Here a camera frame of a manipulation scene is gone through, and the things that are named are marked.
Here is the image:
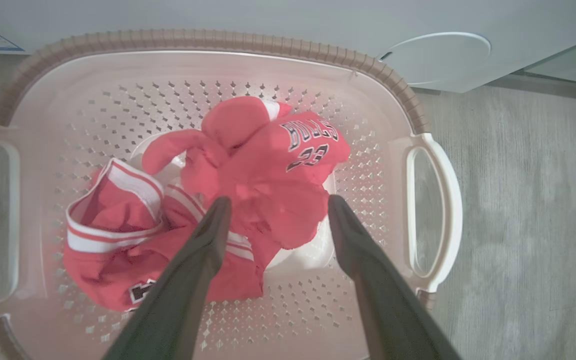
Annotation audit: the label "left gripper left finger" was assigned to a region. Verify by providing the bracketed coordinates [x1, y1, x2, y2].
[103, 196, 233, 360]

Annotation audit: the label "cream perforated laundry basket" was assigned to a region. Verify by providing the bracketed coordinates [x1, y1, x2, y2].
[0, 28, 464, 360]

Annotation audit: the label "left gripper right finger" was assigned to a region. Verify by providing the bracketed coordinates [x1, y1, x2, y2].
[328, 195, 462, 360]

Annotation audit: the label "dark cabinet plinth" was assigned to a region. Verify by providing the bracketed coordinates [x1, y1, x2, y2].
[485, 72, 576, 105]

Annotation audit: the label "red Bulls 23 jersey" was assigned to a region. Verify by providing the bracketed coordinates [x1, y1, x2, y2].
[140, 96, 351, 251]

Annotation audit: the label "white front-load washing machine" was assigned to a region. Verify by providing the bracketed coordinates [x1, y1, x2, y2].
[0, 0, 576, 94]

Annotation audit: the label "red shorts with white stripes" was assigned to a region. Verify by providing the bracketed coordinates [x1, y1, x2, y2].
[63, 157, 283, 313]

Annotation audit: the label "round white filter cover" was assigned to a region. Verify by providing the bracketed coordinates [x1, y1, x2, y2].
[377, 32, 492, 87]

